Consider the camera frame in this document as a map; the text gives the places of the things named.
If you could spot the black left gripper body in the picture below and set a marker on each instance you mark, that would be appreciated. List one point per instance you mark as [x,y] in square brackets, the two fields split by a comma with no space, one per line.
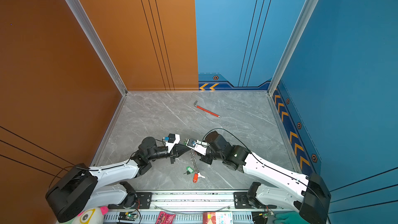
[171,157]

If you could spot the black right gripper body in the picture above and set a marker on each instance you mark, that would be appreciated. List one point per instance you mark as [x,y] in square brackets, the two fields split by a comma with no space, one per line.
[209,156]

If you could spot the metal keyring with chain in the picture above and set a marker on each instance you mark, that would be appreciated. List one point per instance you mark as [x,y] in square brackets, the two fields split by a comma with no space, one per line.
[193,160]

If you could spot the green key tag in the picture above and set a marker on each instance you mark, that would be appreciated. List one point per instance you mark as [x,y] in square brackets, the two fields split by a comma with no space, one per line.
[189,170]

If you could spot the red key tag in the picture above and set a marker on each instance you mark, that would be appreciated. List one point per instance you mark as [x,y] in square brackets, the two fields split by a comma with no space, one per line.
[195,178]

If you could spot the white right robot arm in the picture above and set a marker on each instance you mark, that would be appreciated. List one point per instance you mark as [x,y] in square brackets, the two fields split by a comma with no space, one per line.
[306,195]

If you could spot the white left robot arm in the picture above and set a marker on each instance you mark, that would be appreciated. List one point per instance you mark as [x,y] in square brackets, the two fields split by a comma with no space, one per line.
[82,188]

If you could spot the red white box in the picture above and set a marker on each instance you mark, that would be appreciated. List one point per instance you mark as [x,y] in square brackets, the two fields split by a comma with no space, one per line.
[217,218]

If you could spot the pink snack packet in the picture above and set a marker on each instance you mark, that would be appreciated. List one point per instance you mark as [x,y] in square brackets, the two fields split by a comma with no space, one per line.
[165,218]

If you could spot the green circuit board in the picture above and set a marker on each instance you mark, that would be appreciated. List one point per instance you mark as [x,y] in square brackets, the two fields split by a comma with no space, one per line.
[127,217]

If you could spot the pink green plush toy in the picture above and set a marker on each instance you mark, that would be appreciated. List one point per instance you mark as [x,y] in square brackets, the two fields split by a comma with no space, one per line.
[90,216]

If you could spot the green cloth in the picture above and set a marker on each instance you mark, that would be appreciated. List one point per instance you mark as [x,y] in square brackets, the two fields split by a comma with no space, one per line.
[289,218]

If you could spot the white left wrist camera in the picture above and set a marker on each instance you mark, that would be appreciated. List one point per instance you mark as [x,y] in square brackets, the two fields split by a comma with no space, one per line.
[170,141]

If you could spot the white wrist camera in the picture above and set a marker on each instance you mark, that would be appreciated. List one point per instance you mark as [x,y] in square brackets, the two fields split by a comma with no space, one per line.
[170,141]
[198,146]

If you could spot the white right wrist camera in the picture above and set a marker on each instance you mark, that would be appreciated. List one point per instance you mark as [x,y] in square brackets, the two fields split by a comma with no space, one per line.
[198,146]

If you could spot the red handled hex key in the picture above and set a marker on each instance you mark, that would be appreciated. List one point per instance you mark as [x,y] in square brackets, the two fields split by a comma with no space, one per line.
[205,110]

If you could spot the aluminium front rail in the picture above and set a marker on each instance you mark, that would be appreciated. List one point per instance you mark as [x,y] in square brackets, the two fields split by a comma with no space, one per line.
[217,200]

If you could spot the aluminium corner post left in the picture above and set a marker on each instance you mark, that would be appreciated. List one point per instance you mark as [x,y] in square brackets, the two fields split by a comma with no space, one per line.
[81,16]

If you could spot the aluminium corner post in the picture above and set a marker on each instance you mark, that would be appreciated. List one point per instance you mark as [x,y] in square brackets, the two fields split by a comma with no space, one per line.
[301,23]
[81,16]

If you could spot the aluminium corner post right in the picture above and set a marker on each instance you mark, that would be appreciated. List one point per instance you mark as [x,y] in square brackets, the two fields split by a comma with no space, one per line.
[301,23]

